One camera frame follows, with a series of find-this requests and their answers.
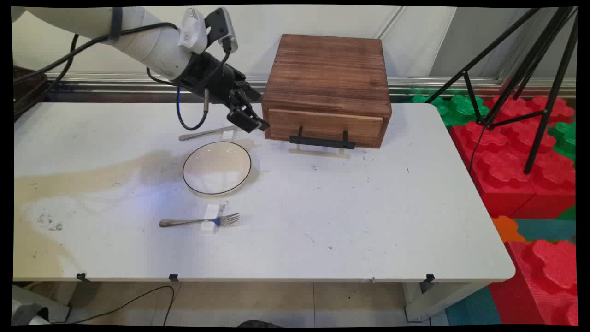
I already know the dark brown woven basket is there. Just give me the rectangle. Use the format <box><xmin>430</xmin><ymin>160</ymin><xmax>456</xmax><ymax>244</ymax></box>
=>
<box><xmin>13</xmin><ymin>65</ymin><xmax>49</xmax><ymax>122</ymax></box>

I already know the white and grey wrist camera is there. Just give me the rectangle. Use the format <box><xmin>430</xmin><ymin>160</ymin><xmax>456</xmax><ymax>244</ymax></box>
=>
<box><xmin>177</xmin><ymin>7</ymin><xmax>239</xmax><ymax>55</ymax></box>

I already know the white table leg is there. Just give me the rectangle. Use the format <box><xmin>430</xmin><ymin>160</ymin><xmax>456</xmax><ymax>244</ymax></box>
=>
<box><xmin>402</xmin><ymin>281</ymin><xmax>490</xmax><ymax>323</ymax></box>

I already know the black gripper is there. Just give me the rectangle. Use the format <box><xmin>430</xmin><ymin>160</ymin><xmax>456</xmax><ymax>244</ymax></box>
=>
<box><xmin>173</xmin><ymin>51</ymin><xmax>271</xmax><ymax>135</ymax></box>

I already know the grey metal base frame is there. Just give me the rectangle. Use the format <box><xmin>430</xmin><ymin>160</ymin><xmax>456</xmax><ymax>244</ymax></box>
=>
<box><xmin>12</xmin><ymin>285</ymin><xmax>71</xmax><ymax>326</ymax></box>

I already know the silver table knife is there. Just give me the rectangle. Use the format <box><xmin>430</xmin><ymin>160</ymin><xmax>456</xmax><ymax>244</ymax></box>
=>
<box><xmin>179</xmin><ymin>124</ymin><xmax>240</xmax><ymax>141</ymax></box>

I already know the dark wooden drawer cabinet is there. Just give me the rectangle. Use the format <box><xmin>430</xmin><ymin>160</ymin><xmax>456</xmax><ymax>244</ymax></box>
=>
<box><xmin>261</xmin><ymin>34</ymin><xmax>392</xmax><ymax>149</ymax></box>

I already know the thin black camera cable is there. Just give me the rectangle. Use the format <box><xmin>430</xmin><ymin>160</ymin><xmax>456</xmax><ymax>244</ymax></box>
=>
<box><xmin>13</xmin><ymin>22</ymin><xmax>232</xmax><ymax>93</ymax></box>

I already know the dark strap on arm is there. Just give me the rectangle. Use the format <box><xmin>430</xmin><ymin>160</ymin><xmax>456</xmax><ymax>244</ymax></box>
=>
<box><xmin>109</xmin><ymin>7</ymin><xmax>124</xmax><ymax>43</ymax></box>

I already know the silver fork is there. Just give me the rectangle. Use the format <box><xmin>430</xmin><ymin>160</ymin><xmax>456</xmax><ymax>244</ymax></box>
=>
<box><xmin>159</xmin><ymin>213</ymin><xmax>241</xmax><ymax>228</ymax></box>

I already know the green foam block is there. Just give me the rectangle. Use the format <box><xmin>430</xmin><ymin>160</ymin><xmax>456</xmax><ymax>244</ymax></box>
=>
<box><xmin>548</xmin><ymin>121</ymin><xmax>577</xmax><ymax>162</ymax></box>
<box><xmin>410</xmin><ymin>94</ymin><xmax>490</xmax><ymax>129</ymax></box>

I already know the metal wall rail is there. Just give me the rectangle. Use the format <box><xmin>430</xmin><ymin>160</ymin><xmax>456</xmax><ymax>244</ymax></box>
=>
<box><xmin>46</xmin><ymin>73</ymin><xmax>577</xmax><ymax>103</ymax></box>

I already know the black tripod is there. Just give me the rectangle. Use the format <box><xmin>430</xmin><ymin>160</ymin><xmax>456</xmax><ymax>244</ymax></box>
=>
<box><xmin>424</xmin><ymin>6</ymin><xmax>579</xmax><ymax>175</ymax></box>

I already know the white fork rest block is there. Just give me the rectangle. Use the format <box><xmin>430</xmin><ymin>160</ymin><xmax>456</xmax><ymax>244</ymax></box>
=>
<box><xmin>200</xmin><ymin>202</ymin><xmax>228</xmax><ymax>234</ymax></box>

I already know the red foam block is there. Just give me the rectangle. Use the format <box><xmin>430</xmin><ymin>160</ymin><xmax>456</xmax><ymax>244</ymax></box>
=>
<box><xmin>449</xmin><ymin>121</ymin><xmax>577</xmax><ymax>219</ymax></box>
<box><xmin>489</xmin><ymin>239</ymin><xmax>579</xmax><ymax>326</ymax></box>
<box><xmin>484</xmin><ymin>95</ymin><xmax>575</xmax><ymax>125</ymax></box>

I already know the black floor cable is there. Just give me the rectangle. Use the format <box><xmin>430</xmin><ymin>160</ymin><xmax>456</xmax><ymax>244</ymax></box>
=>
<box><xmin>69</xmin><ymin>286</ymin><xmax>176</xmax><ymax>325</ymax></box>

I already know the teal foam mat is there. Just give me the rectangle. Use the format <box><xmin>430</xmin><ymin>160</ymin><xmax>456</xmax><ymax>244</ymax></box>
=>
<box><xmin>514</xmin><ymin>219</ymin><xmax>577</xmax><ymax>242</ymax></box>
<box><xmin>445</xmin><ymin>285</ymin><xmax>502</xmax><ymax>326</ymax></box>

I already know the white plate with black rim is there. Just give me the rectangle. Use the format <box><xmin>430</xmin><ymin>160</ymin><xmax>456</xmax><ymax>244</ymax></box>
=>
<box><xmin>182</xmin><ymin>141</ymin><xmax>252</xmax><ymax>196</ymax></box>

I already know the orange foam mat piece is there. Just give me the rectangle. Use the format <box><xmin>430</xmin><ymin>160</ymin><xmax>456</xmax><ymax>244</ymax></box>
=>
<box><xmin>491</xmin><ymin>215</ymin><xmax>526</xmax><ymax>243</ymax></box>

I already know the blue cable with metal plug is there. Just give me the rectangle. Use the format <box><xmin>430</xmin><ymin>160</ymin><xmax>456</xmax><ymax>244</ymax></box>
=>
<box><xmin>177</xmin><ymin>87</ymin><xmax>211</xmax><ymax>131</ymax></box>

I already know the wooden drawer with black handle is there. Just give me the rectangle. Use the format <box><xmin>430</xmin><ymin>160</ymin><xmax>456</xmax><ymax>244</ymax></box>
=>
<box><xmin>267</xmin><ymin>108</ymin><xmax>384</xmax><ymax>150</ymax></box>

